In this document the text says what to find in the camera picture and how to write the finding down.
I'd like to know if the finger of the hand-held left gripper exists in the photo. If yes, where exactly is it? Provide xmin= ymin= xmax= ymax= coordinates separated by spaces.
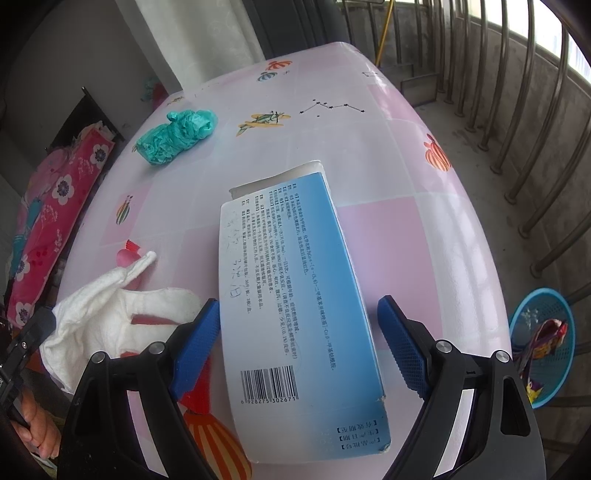
xmin=0 ymin=307 xmax=57 ymax=430

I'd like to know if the yellow broom handle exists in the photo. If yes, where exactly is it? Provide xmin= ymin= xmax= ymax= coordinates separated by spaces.
xmin=375 ymin=0 xmax=395 ymax=68

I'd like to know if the dark metal gate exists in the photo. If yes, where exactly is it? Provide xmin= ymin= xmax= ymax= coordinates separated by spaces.
xmin=240 ymin=0 xmax=352 ymax=61

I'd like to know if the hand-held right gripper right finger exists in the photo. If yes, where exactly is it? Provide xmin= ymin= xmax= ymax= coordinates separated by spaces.
xmin=377 ymin=295 xmax=548 ymax=480

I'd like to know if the blue plastic wastebasket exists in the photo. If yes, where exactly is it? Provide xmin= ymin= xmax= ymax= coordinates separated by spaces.
xmin=508 ymin=288 xmax=577 ymax=409

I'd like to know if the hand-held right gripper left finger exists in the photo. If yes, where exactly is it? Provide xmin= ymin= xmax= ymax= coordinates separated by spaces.
xmin=58 ymin=298 xmax=221 ymax=480

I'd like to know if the pink floral cloth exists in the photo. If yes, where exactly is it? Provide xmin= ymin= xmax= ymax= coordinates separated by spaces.
xmin=7 ymin=127 xmax=116 ymax=319

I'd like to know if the green plastic bag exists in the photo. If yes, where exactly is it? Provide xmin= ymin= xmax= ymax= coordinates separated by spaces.
xmin=133 ymin=109 xmax=219 ymax=164

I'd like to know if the blue white medicine box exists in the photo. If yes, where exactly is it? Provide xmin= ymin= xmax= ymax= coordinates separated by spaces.
xmin=220 ymin=160 xmax=392 ymax=464

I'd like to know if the black metal frame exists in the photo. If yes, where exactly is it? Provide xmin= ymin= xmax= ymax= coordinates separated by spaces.
xmin=46 ymin=85 xmax=126 ymax=153

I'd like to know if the grey metal dustpan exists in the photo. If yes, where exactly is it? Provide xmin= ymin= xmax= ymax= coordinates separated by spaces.
xmin=399 ymin=62 xmax=439 ymax=95

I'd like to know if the steel balcony railing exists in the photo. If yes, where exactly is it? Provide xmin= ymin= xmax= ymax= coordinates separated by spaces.
xmin=392 ymin=0 xmax=591 ymax=462

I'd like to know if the teal pink small object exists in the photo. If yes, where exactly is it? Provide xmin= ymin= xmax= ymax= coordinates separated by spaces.
xmin=140 ymin=76 xmax=162 ymax=103

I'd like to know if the person's left hand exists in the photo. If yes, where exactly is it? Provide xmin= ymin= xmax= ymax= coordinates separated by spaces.
xmin=11 ymin=390 xmax=62 ymax=460

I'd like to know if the white paper towel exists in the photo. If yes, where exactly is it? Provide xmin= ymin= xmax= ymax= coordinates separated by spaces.
xmin=39 ymin=251 xmax=206 ymax=395

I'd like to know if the red plastic wrapper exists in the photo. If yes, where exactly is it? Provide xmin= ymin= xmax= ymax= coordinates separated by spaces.
xmin=116 ymin=239 xmax=185 ymax=358

